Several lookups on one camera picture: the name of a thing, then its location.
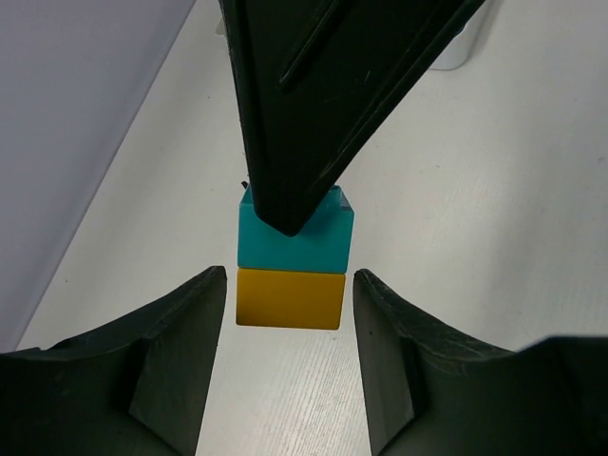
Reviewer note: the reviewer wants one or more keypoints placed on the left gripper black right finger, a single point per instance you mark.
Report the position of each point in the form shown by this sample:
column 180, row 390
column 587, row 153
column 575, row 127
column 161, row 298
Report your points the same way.
column 432, row 390

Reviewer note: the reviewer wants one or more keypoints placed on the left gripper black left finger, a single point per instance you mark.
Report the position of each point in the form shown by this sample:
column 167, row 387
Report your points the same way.
column 135, row 386

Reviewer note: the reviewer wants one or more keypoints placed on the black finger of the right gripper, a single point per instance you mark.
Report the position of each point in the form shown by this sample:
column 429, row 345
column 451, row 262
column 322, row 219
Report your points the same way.
column 314, row 80

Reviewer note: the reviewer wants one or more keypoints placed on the blue yellow lego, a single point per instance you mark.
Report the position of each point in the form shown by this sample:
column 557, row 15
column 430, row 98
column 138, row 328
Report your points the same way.
column 294, row 282

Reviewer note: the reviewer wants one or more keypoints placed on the white divided sorting tray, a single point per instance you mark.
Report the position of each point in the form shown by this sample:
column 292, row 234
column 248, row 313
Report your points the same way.
column 459, row 49

